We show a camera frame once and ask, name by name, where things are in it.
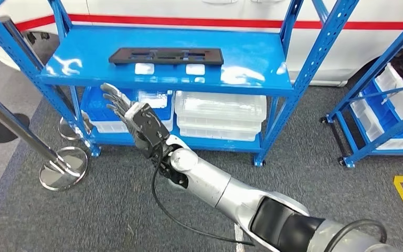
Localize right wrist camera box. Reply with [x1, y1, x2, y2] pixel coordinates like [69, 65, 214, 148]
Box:
[124, 101, 172, 159]

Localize white floor tape strip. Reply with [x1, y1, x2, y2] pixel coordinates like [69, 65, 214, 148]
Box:
[234, 222, 246, 252]

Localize black plastic plate holder part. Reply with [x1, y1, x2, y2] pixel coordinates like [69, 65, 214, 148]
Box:
[108, 47, 225, 67]

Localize blue steel shelving rack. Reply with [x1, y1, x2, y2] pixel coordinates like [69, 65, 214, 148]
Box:
[321, 14, 403, 170]
[0, 0, 361, 169]

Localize black round stanchion base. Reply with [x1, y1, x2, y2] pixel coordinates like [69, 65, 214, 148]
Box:
[0, 113, 31, 144]

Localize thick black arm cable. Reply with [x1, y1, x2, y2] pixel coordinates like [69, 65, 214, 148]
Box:
[323, 219, 388, 252]

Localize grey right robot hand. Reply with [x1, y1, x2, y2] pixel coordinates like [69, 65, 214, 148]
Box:
[100, 82, 146, 151]

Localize blue plastic bin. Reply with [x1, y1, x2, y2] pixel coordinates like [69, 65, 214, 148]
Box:
[80, 87, 175, 126]

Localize chrome stanchion post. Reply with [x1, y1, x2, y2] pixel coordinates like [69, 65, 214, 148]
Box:
[0, 15, 94, 142]
[0, 83, 90, 192]

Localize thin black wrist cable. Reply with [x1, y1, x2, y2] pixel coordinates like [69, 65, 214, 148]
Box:
[151, 146, 256, 247]

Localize white car with red stripe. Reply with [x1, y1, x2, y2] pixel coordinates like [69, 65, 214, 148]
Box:
[0, 0, 403, 96]

